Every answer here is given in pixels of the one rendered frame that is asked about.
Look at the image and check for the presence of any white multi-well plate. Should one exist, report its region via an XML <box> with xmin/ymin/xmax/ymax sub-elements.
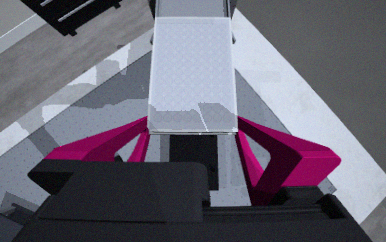
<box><xmin>147</xmin><ymin>17</ymin><xmax>238</xmax><ymax>135</ymax></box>

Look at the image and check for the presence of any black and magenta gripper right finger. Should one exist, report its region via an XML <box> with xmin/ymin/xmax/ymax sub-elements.
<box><xmin>235</xmin><ymin>116</ymin><xmax>341</xmax><ymax>206</ymax></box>

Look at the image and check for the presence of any grey perforated base plate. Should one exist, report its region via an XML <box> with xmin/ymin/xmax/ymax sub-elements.
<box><xmin>0</xmin><ymin>50</ymin><xmax>292</xmax><ymax>212</ymax></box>

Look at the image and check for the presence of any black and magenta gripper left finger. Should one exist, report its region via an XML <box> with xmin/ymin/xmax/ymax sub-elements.
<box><xmin>44</xmin><ymin>116</ymin><xmax>150</xmax><ymax>162</ymax></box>

